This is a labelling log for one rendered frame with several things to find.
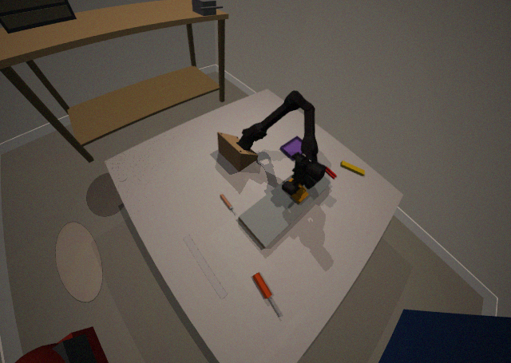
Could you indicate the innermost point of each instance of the purple rectangular tray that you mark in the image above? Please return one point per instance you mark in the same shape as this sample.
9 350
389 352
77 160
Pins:
292 146

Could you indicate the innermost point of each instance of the yellow rectangular bar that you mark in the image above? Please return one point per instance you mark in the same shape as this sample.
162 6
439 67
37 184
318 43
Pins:
353 168

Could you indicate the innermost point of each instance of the grey panel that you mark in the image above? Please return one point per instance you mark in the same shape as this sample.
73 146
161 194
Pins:
267 218

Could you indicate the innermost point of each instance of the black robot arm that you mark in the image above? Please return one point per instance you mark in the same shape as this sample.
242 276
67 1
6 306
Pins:
294 100

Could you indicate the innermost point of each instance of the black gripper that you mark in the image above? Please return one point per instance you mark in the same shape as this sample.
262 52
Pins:
292 188

